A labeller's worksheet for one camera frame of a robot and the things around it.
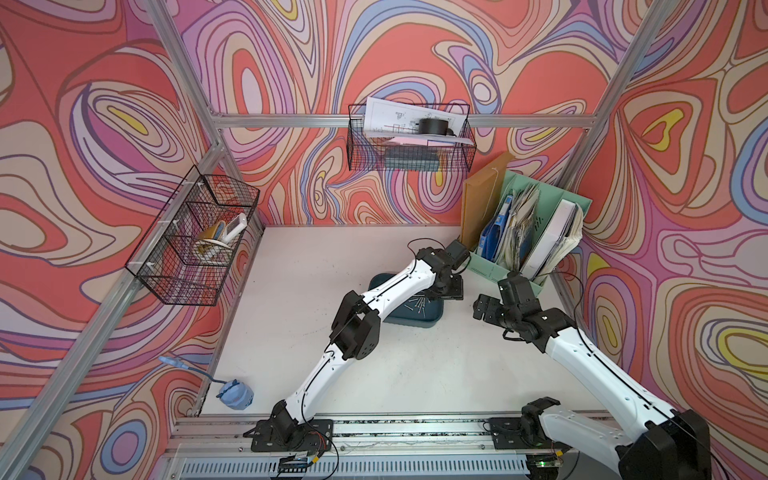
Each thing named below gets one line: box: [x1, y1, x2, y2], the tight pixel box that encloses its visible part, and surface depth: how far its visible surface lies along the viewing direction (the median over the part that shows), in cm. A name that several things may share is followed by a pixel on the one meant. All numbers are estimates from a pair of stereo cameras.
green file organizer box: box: [467, 170, 592, 296], surface depth 93 cm
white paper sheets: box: [364, 97, 475, 146], surface depth 86 cm
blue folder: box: [477, 195, 513, 262], surface depth 98 cm
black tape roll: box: [418, 118, 457, 137], surface depth 84 cm
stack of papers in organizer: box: [495, 183, 540, 272], surface depth 95 cm
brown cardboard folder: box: [460, 151, 515, 251], surface depth 98 cm
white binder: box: [522, 199, 579, 280], surface depth 88 cm
